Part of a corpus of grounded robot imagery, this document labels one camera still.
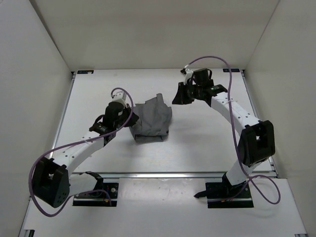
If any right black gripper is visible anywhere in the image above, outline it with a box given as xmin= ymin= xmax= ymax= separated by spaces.
xmin=172 ymin=83 xmax=201 ymax=106

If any grey pleated skirt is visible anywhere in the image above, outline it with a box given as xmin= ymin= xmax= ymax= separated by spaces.
xmin=130 ymin=93 xmax=172 ymax=144

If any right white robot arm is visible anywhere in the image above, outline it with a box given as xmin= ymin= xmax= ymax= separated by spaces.
xmin=172 ymin=69 xmax=275 ymax=198

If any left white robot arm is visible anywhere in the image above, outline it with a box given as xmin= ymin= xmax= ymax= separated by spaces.
xmin=29 ymin=87 xmax=138 ymax=208

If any right blue corner label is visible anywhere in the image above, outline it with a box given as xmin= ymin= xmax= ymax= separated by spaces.
xmin=223 ymin=68 xmax=240 ymax=73

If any blue corner label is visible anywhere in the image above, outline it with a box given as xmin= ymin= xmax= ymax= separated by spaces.
xmin=223 ymin=68 xmax=240 ymax=73
xmin=77 ymin=70 xmax=94 ymax=75

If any left blue corner label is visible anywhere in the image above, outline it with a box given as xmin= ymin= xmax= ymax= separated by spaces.
xmin=77 ymin=70 xmax=94 ymax=75

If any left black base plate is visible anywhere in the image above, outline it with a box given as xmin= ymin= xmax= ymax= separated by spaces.
xmin=73 ymin=174 xmax=119 ymax=207

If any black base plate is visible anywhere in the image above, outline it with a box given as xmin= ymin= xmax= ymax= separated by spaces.
xmin=194 ymin=175 xmax=254 ymax=209
xmin=73 ymin=174 xmax=119 ymax=207

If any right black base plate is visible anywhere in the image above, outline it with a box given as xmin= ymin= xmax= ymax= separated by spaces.
xmin=194 ymin=175 xmax=254 ymax=209

